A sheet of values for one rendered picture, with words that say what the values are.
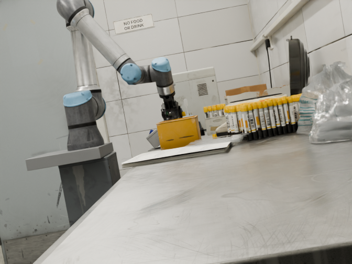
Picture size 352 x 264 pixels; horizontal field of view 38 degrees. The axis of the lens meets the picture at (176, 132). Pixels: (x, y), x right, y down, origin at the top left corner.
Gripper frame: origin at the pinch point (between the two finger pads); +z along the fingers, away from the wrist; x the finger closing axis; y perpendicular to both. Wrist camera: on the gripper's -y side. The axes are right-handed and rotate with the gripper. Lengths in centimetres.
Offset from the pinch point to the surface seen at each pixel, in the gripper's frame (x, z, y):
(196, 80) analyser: 13.3, -9.1, -24.5
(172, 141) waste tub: 2, -31, 58
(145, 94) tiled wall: -26, 55, -139
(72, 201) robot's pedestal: -42, -1, 42
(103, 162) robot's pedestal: -27.3, -12.4, 35.2
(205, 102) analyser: 15.9, 0.9, -18.8
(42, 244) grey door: -123, 137, -86
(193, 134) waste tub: 10, -33, 57
